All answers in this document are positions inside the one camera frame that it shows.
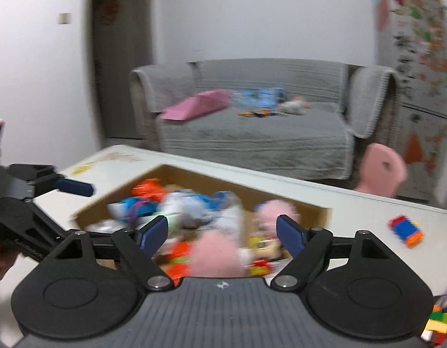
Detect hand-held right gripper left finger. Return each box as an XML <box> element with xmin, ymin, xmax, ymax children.
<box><xmin>55</xmin><ymin>215</ymin><xmax>174</xmax><ymax>292</ymax></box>

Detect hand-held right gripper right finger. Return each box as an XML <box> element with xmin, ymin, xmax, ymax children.
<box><xmin>270</xmin><ymin>215</ymin><xmax>390</xmax><ymax>292</ymax></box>

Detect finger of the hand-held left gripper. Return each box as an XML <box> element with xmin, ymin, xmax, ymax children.
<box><xmin>8</xmin><ymin>164</ymin><xmax>95</xmax><ymax>198</ymax></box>
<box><xmin>14</xmin><ymin>206</ymin><xmax>75</xmax><ymax>262</ymax></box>

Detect yellow bow mouse toy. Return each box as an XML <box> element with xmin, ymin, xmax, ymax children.
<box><xmin>247</xmin><ymin>235</ymin><xmax>278</xmax><ymax>276</ymax></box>

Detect blue pink sock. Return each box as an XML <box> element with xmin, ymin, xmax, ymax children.
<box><xmin>120</xmin><ymin>196</ymin><xmax>159</xmax><ymax>219</ymax></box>

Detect cardboard box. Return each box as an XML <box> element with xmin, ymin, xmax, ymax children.
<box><xmin>75</xmin><ymin>165</ymin><xmax>333</xmax><ymax>280</ymax></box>

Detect orange plastic bag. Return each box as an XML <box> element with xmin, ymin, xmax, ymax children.
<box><xmin>132</xmin><ymin>178</ymin><xmax>162</xmax><ymax>198</ymax></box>

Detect white and blue sock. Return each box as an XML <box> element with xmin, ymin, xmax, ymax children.
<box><xmin>162</xmin><ymin>190</ymin><xmax>242</xmax><ymax>229</ymax></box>

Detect pink plush toy blue hat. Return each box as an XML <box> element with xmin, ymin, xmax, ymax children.
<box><xmin>189</xmin><ymin>199</ymin><xmax>303</xmax><ymax>279</ymax></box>

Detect white desktop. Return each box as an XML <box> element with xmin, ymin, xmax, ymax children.
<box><xmin>33</xmin><ymin>144</ymin><xmax>447</xmax><ymax>334</ymax></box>

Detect person's left hand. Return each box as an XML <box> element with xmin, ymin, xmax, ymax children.
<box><xmin>0</xmin><ymin>247</ymin><xmax>20</xmax><ymax>282</ymax></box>

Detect grey sofa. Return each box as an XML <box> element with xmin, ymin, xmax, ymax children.
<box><xmin>128</xmin><ymin>58</ymin><xmax>401</xmax><ymax>182</ymax></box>

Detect pink chair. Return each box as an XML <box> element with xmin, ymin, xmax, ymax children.
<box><xmin>354</xmin><ymin>143</ymin><xmax>408</xmax><ymax>199</ymax></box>

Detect colourful block toy car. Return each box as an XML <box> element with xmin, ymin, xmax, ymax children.
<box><xmin>387</xmin><ymin>215</ymin><xmax>425</xmax><ymax>249</ymax></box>

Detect small orange toys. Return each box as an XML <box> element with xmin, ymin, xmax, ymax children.
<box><xmin>238</xmin><ymin>110</ymin><xmax>278</xmax><ymax>118</ymax></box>

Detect small doll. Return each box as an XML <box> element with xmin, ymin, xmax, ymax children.
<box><xmin>279</xmin><ymin>96</ymin><xmax>311</xmax><ymax>115</ymax></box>

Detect grey door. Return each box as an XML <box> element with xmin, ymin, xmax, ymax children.
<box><xmin>90</xmin><ymin>0</ymin><xmax>155</xmax><ymax>140</ymax></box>

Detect pink cushion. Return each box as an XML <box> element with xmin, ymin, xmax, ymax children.
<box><xmin>158</xmin><ymin>90</ymin><xmax>231</xmax><ymax>121</ymax></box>

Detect blue toy set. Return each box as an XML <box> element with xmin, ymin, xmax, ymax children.
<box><xmin>234</xmin><ymin>86</ymin><xmax>287</xmax><ymax>109</ymax></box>

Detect colourful brick stack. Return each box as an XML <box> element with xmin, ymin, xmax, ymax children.
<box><xmin>421</xmin><ymin>304</ymin><xmax>447</xmax><ymax>345</ymax></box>

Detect red door decoration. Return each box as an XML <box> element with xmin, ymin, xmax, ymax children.
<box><xmin>100</xmin><ymin>0</ymin><xmax>120</xmax><ymax>25</ymax></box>

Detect fridge with stickers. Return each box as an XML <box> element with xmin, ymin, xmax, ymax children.
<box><xmin>374</xmin><ymin>0</ymin><xmax>447</xmax><ymax>204</ymax></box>

